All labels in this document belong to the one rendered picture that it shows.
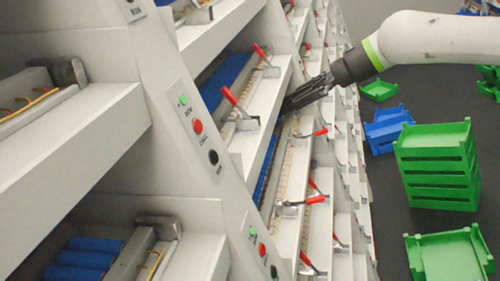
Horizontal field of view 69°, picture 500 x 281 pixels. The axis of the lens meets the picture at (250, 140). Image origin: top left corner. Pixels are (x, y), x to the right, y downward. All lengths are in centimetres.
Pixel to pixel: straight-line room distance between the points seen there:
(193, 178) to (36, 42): 20
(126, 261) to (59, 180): 15
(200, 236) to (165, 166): 9
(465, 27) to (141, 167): 63
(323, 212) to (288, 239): 35
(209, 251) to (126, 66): 21
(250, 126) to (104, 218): 28
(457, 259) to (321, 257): 91
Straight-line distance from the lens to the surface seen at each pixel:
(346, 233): 123
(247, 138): 61
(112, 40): 36
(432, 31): 80
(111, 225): 49
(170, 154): 39
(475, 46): 81
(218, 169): 43
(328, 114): 153
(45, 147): 27
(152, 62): 39
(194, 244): 43
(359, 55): 93
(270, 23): 103
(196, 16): 58
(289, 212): 72
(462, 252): 174
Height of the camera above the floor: 136
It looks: 23 degrees down
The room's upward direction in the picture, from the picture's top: 25 degrees counter-clockwise
